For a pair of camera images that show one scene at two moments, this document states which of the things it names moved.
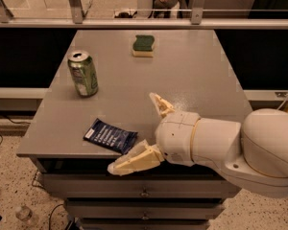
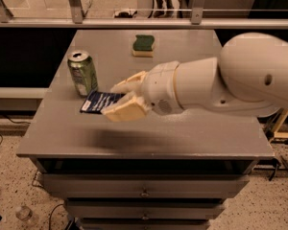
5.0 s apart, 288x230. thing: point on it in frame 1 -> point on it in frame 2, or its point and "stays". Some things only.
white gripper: x=177 y=137 -> x=159 y=87
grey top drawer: x=156 y=186 stays
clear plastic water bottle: x=25 y=214 stays
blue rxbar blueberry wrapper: x=110 y=136 -> x=97 y=102
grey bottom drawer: x=145 y=223 stays
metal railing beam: x=142 y=23 stays
